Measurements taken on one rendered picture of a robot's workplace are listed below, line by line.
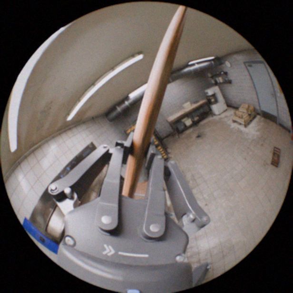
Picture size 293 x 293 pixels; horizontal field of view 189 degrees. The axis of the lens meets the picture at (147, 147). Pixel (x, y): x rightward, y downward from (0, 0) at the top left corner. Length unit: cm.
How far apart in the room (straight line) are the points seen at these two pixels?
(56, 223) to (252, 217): 273
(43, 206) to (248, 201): 294
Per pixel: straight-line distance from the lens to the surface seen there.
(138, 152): 16
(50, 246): 130
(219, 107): 528
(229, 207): 213
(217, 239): 202
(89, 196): 155
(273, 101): 419
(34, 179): 132
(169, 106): 524
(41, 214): 128
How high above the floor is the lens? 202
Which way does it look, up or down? 20 degrees down
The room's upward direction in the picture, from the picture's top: 36 degrees counter-clockwise
